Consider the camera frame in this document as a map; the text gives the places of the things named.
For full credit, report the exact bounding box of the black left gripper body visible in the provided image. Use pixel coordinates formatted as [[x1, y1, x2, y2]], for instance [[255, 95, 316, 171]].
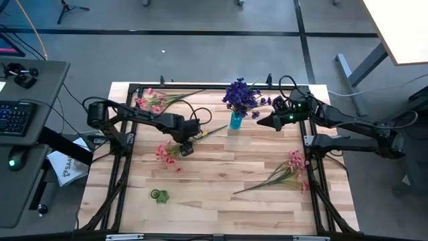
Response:
[[172, 115, 202, 144]]

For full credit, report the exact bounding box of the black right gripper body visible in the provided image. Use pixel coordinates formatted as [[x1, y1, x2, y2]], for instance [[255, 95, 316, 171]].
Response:
[[279, 108, 304, 132]]

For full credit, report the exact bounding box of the purple artificial flower bunch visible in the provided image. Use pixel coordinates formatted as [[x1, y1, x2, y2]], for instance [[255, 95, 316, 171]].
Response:
[[221, 77, 263, 118], [251, 87, 273, 121]]

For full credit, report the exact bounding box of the pink artificial flower bunch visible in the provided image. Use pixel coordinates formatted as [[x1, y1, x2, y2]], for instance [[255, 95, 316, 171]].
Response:
[[134, 87, 205, 114], [233, 149, 311, 195], [154, 125, 229, 169]]

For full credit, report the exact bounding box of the blue glass vase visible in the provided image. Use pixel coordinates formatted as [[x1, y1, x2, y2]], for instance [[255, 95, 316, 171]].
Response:
[[229, 111, 244, 131]]

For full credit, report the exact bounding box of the green glass vase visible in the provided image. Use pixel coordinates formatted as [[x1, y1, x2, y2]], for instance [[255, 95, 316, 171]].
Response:
[[150, 188, 171, 204]]

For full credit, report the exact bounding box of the black desk beam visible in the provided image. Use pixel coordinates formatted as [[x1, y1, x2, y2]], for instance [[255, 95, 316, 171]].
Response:
[[37, 126, 94, 167]]

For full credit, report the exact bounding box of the white printed bag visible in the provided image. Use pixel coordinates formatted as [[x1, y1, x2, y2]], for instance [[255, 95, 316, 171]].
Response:
[[46, 136, 90, 187]]

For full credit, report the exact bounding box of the white topped table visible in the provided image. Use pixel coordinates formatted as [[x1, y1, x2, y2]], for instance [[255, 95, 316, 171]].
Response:
[[335, 0, 428, 117]]

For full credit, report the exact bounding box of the grey computer desk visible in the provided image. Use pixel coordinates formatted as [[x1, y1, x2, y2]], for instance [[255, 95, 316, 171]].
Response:
[[0, 56, 71, 229]]

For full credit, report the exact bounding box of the black computer mouse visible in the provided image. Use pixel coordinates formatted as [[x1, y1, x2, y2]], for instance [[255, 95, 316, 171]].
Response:
[[7, 146, 29, 173]]

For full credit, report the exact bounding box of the black backlit keyboard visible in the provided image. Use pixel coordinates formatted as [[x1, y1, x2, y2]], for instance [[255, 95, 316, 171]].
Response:
[[0, 100, 38, 137]]

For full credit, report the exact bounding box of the black desk gadget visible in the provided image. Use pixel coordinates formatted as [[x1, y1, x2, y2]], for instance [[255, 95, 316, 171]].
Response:
[[2, 62, 39, 90]]

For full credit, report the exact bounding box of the black tripod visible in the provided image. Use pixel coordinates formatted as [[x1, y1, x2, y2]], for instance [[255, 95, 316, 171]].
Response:
[[56, 0, 90, 25]]

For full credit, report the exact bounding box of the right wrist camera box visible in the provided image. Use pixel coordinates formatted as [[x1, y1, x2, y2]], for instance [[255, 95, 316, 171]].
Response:
[[272, 96, 289, 114]]

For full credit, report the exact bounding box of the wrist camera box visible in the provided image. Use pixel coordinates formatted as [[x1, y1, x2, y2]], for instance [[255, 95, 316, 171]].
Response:
[[272, 96, 289, 114], [179, 141, 195, 157]]

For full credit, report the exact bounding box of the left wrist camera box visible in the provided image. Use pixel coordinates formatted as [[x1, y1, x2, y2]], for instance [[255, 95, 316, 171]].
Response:
[[179, 141, 195, 157]]

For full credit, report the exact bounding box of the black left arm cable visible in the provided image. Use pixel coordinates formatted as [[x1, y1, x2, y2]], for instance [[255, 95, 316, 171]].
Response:
[[180, 98, 213, 127]]

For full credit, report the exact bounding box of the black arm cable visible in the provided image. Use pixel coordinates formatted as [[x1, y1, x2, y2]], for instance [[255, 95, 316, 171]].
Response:
[[278, 75, 302, 101], [180, 98, 213, 127]]

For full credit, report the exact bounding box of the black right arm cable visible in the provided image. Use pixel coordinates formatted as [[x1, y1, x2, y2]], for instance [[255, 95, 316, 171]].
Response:
[[278, 75, 302, 101]]

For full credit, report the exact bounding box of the black aluminium table frame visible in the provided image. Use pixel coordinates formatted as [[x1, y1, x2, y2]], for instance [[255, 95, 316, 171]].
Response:
[[78, 72, 360, 241]]

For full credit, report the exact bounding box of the white floor cable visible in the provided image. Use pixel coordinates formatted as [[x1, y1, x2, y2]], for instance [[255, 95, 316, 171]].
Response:
[[327, 72, 428, 98]]

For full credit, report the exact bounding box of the silver metal bracket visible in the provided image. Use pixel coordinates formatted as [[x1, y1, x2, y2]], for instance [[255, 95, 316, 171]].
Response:
[[105, 233, 145, 241], [292, 235, 331, 241]]

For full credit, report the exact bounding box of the yellow cable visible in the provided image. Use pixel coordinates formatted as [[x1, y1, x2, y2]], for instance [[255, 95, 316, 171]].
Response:
[[15, 0, 48, 61]]

